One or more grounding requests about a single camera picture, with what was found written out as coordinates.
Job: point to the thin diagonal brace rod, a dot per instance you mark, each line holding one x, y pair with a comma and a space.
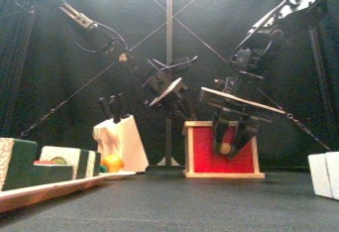
76, 95
200, 39

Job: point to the low green block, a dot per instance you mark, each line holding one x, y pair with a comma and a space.
56, 174

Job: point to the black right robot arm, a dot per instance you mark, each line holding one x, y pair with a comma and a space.
288, 8

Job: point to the small green toy piece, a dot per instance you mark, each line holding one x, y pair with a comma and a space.
104, 169

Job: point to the vertical metal frame pole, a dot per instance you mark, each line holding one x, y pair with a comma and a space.
169, 21

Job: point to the narrow white green-edged block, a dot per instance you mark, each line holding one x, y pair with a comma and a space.
94, 163

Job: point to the white foam block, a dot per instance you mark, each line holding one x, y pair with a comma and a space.
326, 174

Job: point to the red drawer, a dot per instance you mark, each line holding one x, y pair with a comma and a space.
205, 158

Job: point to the orange toy fruit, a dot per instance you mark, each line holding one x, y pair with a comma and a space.
113, 162

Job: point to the pole base stand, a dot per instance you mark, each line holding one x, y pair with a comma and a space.
168, 165

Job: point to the dark side frame post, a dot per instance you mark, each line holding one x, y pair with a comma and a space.
318, 77

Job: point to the tall green white speckled block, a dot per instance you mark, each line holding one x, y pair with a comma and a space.
21, 163

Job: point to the wooden tray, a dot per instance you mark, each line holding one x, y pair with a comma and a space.
49, 191

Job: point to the wide white green-edged block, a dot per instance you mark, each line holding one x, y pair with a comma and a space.
73, 156

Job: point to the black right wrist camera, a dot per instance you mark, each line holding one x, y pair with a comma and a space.
244, 60

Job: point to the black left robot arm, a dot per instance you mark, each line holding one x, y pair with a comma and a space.
78, 17

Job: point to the white knife block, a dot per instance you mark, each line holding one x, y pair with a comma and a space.
129, 143

